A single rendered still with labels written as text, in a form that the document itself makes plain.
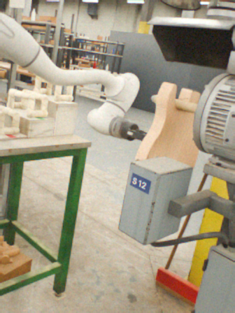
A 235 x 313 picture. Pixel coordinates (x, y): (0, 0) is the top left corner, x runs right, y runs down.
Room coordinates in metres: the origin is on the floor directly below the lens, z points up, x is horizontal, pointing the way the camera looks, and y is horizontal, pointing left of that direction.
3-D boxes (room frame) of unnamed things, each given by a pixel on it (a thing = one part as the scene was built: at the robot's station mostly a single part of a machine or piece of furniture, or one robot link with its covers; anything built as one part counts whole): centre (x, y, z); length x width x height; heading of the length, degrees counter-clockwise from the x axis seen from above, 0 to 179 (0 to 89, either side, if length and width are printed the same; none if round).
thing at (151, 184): (0.89, -0.27, 0.99); 0.24 x 0.21 x 0.26; 45
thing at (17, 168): (2.16, 0.43, 0.45); 0.05 x 0.05 x 0.90; 45
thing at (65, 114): (1.90, 0.24, 1.02); 0.27 x 0.15 x 0.17; 49
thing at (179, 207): (0.93, -0.31, 1.02); 0.19 x 0.04 x 0.04; 135
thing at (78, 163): (1.77, 0.04, 0.45); 0.05 x 0.05 x 0.90; 45
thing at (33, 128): (1.79, 0.35, 0.98); 0.27 x 0.16 x 0.09; 49
